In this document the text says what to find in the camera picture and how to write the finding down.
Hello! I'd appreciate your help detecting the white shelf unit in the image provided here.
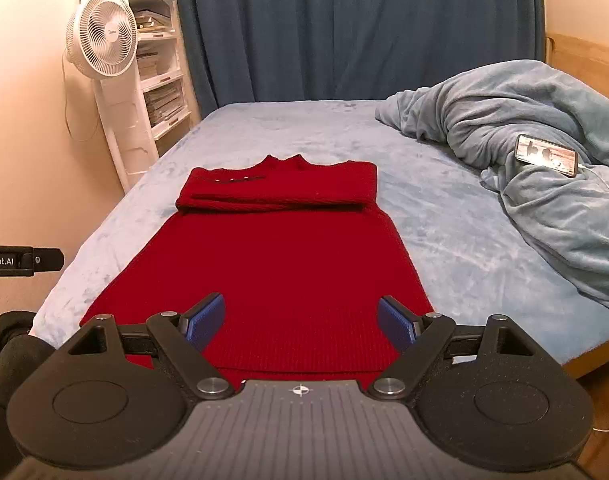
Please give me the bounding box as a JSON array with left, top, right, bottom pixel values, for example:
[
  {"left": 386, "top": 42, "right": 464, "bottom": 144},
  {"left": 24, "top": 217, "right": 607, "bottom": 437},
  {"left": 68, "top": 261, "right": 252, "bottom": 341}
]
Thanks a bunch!
[{"left": 79, "top": 0, "right": 202, "bottom": 141}]

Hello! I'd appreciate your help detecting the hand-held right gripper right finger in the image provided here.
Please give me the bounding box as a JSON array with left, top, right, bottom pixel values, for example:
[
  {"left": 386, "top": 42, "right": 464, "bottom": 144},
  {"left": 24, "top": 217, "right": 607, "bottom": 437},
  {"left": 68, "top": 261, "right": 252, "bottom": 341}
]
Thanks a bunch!
[{"left": 369, "top": 295, "right": 535, "bottom": 402}]

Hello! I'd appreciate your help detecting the white fan cord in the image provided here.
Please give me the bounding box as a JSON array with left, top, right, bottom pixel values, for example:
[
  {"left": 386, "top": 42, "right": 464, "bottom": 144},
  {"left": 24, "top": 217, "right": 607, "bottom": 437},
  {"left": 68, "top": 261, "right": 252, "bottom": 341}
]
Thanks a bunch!
[{"left": 61, "top": 50, "right": 102, "bottom": 142}]

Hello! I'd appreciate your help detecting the blue fleece blanket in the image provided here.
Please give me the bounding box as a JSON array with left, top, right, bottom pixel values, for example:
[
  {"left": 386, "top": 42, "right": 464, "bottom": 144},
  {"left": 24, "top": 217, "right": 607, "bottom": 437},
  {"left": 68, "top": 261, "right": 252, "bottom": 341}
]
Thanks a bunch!
[{"left": 375, "top": 59, "right": 609, "bottom": 317}]

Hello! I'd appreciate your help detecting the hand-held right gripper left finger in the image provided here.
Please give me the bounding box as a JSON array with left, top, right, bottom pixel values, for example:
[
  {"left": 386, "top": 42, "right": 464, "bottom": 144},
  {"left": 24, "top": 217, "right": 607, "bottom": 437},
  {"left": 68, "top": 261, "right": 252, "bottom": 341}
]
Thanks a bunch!
[{"left": 64, "top": 291, "right": 235, "bottom": 401}]

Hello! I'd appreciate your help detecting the stack of papers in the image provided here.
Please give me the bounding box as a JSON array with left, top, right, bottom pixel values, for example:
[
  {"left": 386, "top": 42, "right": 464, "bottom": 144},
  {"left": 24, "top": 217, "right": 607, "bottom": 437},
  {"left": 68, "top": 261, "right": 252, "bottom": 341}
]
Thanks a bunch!
[
  {"left": 136, "top": 49, "right": 160, "bottom": 80},
  {"left": 133, "top": 7, "right": 178, "bottom": 37},
  {"left": 144, "top": 84, "right": 186, "bottom": 127}
]

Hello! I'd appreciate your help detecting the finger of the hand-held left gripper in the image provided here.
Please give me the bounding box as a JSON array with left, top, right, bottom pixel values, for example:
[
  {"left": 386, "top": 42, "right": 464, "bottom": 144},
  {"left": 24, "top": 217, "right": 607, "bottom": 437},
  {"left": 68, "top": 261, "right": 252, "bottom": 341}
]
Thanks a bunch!
[{"left": 32, "top": 247, "right": 64, "bottom": 274}]

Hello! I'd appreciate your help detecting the wooden headboard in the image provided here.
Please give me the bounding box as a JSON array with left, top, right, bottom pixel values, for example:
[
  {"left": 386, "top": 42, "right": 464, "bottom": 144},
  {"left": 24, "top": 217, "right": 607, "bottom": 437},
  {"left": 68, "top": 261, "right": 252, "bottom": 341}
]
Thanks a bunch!
[{"left": 545, "top": 34, "right": 609, "bottom": 106}]

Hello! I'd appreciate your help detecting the dark blue curtain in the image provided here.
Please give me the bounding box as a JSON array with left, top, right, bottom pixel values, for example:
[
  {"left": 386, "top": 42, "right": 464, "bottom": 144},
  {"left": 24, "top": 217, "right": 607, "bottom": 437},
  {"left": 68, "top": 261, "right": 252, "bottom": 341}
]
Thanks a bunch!
[{"left": 172, "top": 0, "right": 545, "bottom": 121}]

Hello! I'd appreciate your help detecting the smartphone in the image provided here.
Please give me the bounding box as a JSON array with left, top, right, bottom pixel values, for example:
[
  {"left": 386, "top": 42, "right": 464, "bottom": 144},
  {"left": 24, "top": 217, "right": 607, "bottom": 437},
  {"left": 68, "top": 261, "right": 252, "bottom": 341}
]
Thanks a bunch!
[{"left": 515, "top": 133, "right": 580, "bottom": 178}]

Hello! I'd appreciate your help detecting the red knit sweater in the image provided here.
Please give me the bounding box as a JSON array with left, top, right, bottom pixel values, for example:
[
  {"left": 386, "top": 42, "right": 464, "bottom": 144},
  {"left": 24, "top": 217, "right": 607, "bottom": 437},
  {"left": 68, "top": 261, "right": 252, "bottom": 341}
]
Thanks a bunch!
[{"left": 79, "top": 204, "right": 434, "bottom": 390}]

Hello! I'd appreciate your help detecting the red knit cardigan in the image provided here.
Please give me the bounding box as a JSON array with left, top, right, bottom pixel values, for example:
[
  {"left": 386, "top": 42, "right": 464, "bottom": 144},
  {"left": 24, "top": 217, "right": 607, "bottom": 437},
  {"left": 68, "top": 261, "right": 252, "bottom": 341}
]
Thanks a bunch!
[{"left": 176, "top": 154, "right": 378, "bottom": 216}]

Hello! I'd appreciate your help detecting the bed with blue sheet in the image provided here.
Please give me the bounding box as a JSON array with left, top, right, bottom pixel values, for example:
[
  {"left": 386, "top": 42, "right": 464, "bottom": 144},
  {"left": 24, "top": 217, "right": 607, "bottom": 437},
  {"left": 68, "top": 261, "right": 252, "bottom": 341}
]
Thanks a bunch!
[{"left": 29, "top": 100, "right": 609, "bottom": 378}]

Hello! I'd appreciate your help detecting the white standing fan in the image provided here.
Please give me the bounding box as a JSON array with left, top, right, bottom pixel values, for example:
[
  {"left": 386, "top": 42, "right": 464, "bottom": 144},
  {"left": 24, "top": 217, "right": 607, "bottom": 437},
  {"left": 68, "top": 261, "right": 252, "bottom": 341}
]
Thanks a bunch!
[{"left": 64, "top": 0, "right": 160, "bottom": 193}]

